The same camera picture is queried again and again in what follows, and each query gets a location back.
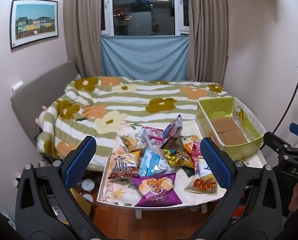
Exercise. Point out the gold snack packet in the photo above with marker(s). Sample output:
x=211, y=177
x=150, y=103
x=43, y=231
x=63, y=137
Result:
x=177, y=158

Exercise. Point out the pink striped snack packet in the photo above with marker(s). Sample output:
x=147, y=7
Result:
x=196, y=153

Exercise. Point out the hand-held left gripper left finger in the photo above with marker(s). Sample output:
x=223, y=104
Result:
x=80, y=162

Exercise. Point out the pink white snack packet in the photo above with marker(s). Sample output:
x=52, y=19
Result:
x=157, y=135

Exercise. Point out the light blue cloth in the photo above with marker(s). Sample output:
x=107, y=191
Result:
x=144, y=57

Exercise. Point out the white wall socket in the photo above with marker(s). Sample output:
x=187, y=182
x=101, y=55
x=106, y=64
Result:
x=17, y=85

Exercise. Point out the person's right hand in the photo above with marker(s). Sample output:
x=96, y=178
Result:
x=296, y=196

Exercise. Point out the white round object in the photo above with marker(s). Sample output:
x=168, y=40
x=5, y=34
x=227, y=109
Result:
x=87, y=184
x=89, y=198

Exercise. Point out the green cardboard box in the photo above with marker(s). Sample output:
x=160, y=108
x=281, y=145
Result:
x=241, y=151

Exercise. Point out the orange cake packet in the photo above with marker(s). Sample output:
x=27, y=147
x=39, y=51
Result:
x=188, y=146

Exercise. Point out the window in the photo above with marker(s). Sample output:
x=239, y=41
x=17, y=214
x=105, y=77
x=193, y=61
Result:
x=144, y=10

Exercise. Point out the light blue snack packet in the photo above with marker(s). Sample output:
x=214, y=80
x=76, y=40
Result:
x=151, y=163

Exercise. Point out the purple chip bag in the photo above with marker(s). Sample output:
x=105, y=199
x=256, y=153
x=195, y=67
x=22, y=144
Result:
x=155, y=190

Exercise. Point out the framed wall picture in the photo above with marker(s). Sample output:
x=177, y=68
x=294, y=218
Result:
x=35, y=21

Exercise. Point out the green striped floral blanket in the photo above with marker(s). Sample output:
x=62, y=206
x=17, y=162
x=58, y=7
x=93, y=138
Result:
x=139, y=97

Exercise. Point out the white floral table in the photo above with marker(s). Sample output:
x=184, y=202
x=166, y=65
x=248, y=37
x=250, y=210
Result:
x=119, y=192

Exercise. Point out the dark green packet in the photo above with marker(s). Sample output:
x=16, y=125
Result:
x=188, y=172

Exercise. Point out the silver chips bag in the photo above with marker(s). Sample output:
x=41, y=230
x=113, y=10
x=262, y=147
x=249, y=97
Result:
x=144, y=140

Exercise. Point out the grey bed headboard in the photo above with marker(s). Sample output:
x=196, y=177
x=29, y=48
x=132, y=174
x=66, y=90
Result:
x=39, y=87

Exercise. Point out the red brown chip bag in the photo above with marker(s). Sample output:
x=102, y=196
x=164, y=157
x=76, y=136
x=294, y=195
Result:
x=124, y=167

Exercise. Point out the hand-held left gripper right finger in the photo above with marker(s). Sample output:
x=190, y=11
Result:
x=215, y=165

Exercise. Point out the silver blue red snack bag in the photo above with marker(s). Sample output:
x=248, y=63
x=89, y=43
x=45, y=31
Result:
x=172, y=131

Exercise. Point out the white orange chip bag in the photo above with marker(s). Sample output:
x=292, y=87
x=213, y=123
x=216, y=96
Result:
x=201, y=183

